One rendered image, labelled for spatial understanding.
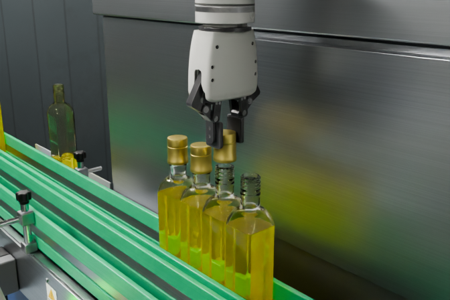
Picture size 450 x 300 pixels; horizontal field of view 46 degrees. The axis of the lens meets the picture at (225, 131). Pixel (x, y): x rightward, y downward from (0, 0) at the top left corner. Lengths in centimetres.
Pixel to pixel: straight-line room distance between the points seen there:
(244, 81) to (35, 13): 279
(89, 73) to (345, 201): 272
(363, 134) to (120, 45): 69
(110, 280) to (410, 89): 55
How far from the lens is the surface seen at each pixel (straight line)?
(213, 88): 74
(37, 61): 352
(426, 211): 76
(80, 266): 101
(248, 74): 77
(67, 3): 340
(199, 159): 84
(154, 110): 121
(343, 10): 79
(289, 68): 85
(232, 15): 72
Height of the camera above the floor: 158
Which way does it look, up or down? 16 degrees down
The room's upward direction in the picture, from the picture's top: straight up
